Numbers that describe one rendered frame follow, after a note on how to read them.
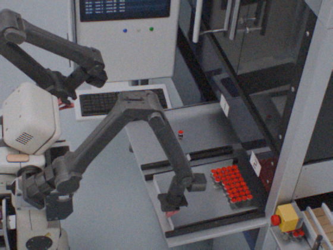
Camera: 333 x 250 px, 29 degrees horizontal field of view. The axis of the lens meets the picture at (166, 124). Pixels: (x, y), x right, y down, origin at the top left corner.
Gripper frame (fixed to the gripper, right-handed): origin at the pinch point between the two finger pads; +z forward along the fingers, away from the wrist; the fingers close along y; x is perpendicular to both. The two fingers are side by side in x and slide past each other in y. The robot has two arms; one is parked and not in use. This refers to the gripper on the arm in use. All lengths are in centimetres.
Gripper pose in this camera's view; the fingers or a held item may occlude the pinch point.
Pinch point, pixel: (167, 215)
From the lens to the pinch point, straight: 242.0
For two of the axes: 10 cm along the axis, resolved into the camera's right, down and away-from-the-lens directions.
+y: 9.2, -0.4, 3.8
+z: -2.3, 7.3, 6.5
